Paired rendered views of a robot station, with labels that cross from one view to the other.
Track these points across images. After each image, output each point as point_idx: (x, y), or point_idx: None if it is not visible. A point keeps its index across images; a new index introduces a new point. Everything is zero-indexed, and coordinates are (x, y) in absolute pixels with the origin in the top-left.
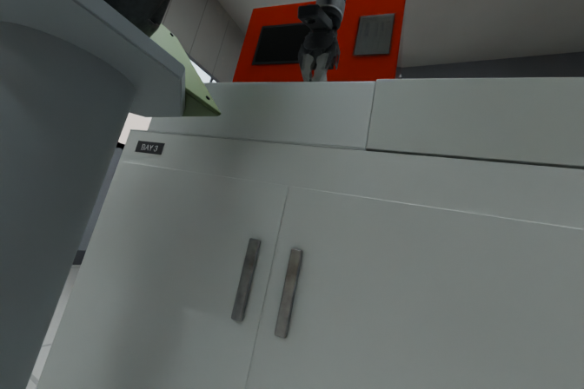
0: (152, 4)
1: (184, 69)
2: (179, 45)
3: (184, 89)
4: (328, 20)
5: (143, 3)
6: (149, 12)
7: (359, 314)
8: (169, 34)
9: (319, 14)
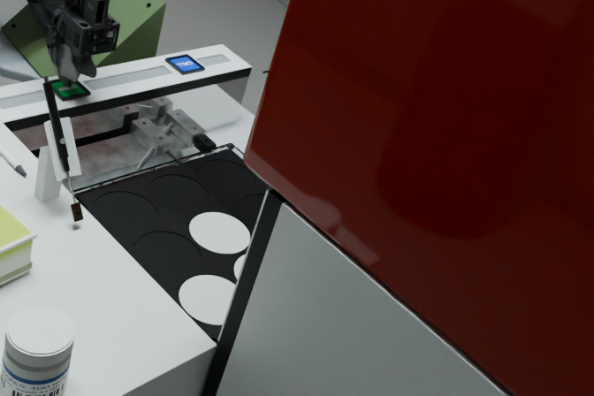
0: (41, 18)
1: (2, 69)
2: (141, 18)
3: (32, 78)
4: None
5: (38, 19)
6: (44, 23)
7: None
8: (146, 5)
9: None
